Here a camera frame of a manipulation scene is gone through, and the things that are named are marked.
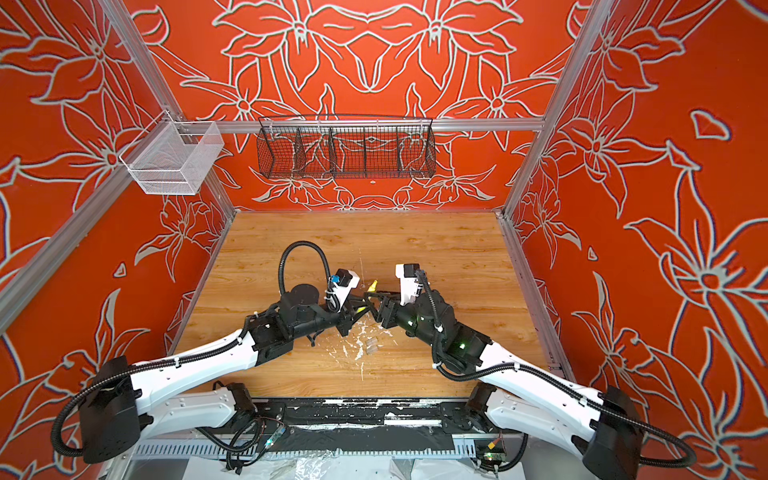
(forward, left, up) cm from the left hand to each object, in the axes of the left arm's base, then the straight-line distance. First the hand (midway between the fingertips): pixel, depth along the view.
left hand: (370, 300), depth 71 cm
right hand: (-1, +1, +4) cm, 4 cm away
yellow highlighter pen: (+1, -1, +3) cm, 4 cm away
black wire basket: (+53, +25, +8) cm, 59 cm away
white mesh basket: (+41, +66, +11) cm, 78 cm away
